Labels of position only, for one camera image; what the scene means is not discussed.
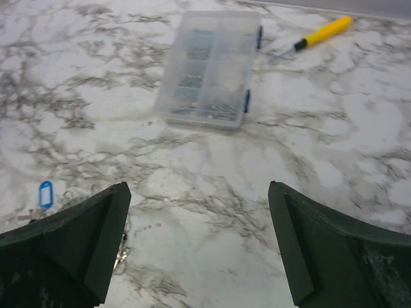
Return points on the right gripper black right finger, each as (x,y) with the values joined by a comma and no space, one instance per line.
(334,260)

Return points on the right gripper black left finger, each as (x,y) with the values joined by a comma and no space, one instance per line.
(66,259)

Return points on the blue keys bunch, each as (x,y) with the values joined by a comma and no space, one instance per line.
(48,204)

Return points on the clear plastic screw box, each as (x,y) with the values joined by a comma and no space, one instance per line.
(207,78)

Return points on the yellow handled screwdriver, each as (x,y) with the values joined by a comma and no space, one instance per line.
(328,31)

